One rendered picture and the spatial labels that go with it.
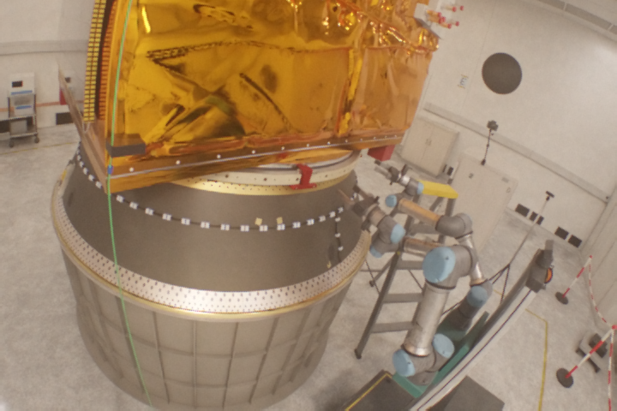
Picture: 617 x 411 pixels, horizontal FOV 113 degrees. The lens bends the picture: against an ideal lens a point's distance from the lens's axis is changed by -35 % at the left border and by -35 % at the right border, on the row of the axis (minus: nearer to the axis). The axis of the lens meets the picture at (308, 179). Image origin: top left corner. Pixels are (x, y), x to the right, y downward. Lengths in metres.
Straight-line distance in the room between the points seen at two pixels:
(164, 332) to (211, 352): 0.26
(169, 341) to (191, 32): 1.35
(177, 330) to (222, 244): 0.50
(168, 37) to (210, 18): 0.13
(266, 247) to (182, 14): 0.96
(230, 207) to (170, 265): 0.35
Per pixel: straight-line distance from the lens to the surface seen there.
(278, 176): 1.25
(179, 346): 1.65
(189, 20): 0.84
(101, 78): 0.87
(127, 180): 0.95
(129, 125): 0.85
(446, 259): 1.03
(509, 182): 4.51
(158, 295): 1.37
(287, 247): 1.39
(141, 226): 1.36
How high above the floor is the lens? 2.23
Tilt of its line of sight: 24 degrees down
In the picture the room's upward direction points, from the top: 16 degrees clockwise
